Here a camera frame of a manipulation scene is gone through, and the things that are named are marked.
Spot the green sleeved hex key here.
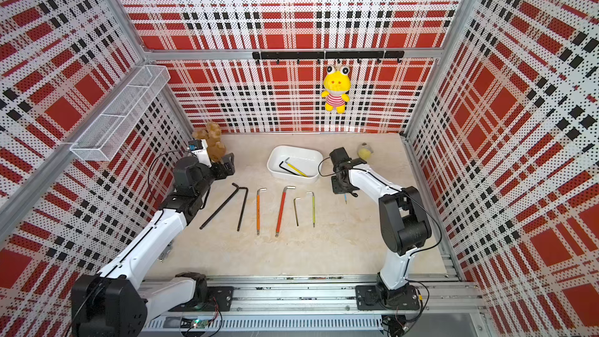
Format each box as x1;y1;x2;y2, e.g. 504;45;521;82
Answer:
307;191;316;228

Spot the yellow sleeved hex key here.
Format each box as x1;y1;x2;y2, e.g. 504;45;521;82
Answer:
284;158;308;177

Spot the bare steel hex key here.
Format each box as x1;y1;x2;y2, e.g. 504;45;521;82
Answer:
293;198;301;227

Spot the orange sleeved hex key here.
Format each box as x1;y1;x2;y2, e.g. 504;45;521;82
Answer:
256;188;268;236

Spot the red sleeved hex key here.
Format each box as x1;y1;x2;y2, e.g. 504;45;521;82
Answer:
275;185;296;238

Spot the small black hex key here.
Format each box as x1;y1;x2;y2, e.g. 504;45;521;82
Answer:
279;161;302;176

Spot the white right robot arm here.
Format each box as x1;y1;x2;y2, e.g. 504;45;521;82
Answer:
329;148;432;310

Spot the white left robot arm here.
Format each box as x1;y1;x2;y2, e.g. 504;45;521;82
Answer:
66;150;235;336

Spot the large black hex key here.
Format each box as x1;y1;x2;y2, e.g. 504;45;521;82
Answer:
199;183;241;230
233;183;249;232

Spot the white plastic storage box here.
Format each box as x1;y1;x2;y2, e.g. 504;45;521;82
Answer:
267;145;324;184

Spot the small yellow plush ball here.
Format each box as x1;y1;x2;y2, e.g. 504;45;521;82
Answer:
357;143;374;161

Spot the brown teddy bear plush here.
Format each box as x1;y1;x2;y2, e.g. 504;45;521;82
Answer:
193;122;227;162

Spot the yellow frog plush toy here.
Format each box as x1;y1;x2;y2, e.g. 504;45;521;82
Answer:
321;66;351;114

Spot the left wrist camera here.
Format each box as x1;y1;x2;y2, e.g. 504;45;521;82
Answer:
188;139;212;168

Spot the black hook rail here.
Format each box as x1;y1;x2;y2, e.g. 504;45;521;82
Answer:
252;50;406;62

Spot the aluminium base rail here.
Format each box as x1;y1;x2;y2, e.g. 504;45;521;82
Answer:
142;275;494;336

